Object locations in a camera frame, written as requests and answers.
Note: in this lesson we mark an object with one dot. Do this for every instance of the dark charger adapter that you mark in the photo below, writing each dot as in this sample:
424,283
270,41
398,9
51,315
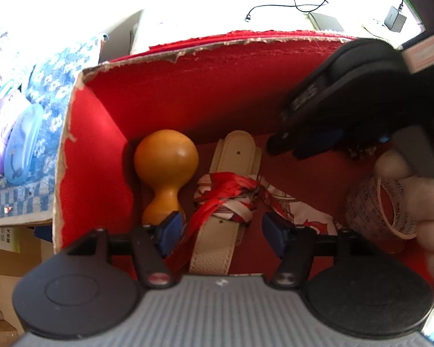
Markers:
395,18

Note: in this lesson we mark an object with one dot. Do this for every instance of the large red cardboard box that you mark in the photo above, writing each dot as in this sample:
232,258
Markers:
220,90

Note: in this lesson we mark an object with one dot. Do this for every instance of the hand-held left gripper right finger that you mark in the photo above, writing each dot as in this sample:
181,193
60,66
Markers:
275,231

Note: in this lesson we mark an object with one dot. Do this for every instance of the brown gourd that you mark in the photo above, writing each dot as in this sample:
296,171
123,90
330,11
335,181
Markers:
166,159

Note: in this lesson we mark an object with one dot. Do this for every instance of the red and white scarf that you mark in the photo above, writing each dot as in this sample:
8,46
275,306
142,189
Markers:
303,213

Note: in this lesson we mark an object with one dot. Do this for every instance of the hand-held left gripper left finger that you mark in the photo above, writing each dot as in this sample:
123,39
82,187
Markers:
171,231

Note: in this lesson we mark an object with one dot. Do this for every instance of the blue patterned blanket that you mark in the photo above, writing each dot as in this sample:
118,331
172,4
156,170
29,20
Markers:
58,79

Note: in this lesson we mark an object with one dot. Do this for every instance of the light blue plastic case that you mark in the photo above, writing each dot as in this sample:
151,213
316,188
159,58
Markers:
23,144

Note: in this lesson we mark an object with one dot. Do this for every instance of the printed paper roll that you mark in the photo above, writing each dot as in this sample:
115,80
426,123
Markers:
365,206

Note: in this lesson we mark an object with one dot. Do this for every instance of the grey flat box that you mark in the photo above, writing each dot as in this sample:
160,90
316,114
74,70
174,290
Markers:
327,21

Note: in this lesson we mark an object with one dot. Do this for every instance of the brown cardboard carton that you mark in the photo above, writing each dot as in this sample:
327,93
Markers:
7,267

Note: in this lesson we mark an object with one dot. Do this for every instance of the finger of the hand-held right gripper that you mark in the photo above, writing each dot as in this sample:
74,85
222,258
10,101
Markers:
303,144

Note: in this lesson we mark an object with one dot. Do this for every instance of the person's right hand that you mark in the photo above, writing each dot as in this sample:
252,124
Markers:
432,206

